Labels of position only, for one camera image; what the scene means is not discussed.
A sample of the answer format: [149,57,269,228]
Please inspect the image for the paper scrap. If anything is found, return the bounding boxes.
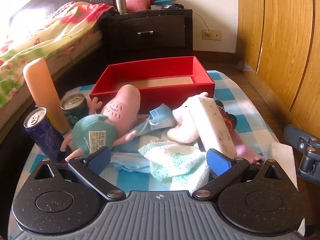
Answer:
[236,60,255,73]

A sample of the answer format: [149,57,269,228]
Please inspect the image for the pink plastic basket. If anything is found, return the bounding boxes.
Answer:
[124,0,152,12]

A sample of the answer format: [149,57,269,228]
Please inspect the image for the red cardboard box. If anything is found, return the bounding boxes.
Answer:
[89,56,215,115]

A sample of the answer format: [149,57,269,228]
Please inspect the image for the nightstand drawer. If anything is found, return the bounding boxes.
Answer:
[109,15,187,49]

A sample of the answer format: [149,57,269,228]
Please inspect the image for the pink pig plush toy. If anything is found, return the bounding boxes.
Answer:
[57,84,142,162]

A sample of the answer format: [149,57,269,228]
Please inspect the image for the blue drink can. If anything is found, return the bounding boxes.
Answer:
[24,107,66,164]

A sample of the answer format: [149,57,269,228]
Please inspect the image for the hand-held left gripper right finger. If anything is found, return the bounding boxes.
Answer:
[191,148,283,202]

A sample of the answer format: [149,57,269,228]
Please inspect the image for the dark patterned cloth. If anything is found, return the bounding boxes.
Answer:
[215,100,238,131]

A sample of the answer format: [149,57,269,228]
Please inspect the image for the white plush bear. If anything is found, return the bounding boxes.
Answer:
[166,92,209,144]

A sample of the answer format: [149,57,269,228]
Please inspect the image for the yellow wooden wardrobe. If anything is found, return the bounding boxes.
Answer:
[235,0,320,130]

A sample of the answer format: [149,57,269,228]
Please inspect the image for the pink cloth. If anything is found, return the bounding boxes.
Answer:
[231,129,265,165]

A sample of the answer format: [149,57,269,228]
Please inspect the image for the white speckled sponge block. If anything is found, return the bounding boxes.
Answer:
[188,96,237,160]

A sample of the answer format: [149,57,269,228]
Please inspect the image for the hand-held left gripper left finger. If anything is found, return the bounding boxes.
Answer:
[34,147,126,202]

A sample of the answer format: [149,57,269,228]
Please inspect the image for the blue face mask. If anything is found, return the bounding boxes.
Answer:
[130,103,177,138]
[110,152,155,173]

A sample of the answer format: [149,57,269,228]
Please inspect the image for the floral blanket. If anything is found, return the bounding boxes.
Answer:
[0,1,118,108]

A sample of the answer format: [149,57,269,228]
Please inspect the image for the steel thermos flask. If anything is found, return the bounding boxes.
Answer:
[114,0,127,15]

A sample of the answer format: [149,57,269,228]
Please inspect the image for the thin power cable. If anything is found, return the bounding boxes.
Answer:
[192,11,210,34]

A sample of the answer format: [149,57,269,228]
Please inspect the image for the dark wooden nightstand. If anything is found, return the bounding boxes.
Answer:
[100,9,194,65]

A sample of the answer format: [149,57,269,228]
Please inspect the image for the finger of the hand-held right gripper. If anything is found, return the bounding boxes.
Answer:
[284,124,320,155]
[297,148,320,180]

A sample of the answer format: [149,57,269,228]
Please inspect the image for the blue checkered tablecloth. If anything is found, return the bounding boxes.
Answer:
[7,70,300,240]

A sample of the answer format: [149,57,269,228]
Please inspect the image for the wall socket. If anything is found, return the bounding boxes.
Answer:
[202,29,222,40]

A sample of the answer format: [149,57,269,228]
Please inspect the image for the orange ribbed bottle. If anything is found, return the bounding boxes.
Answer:
[23,58,70,134]

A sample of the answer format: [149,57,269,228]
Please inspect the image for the white and green towel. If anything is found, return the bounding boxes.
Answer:
[138,140,210,191]

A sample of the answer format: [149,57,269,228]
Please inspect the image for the green drink can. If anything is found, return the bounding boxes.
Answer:
[61,94,90,130]

